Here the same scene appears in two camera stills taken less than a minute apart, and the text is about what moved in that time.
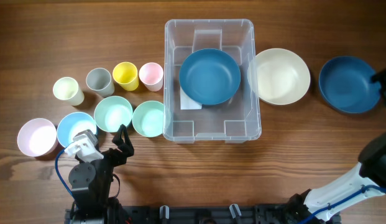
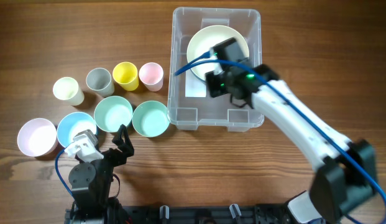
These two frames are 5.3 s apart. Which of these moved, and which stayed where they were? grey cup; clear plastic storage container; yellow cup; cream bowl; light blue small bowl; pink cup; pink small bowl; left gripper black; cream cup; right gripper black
Moved: clear plastic storage container; cream bowl; right gripper black
Stayed: grey cup; yellow cup; pink cup; cream cup; pink small bowl; left gripper black; light blue small bowl
